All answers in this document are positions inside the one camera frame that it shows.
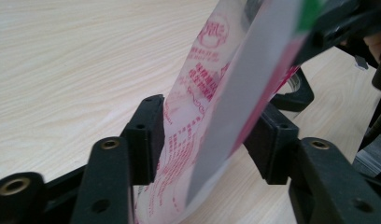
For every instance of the gray table corner bracket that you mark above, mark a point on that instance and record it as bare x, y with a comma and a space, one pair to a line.
362, 62

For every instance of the aluminium floor rail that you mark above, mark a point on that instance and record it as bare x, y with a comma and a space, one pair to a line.
372, 158

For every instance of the pink and white printed bag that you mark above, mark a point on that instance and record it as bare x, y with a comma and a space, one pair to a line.
191, 102

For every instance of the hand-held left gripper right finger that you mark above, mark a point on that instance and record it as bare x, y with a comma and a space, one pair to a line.
272, 149

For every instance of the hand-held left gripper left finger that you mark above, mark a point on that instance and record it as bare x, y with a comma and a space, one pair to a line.
145, 146

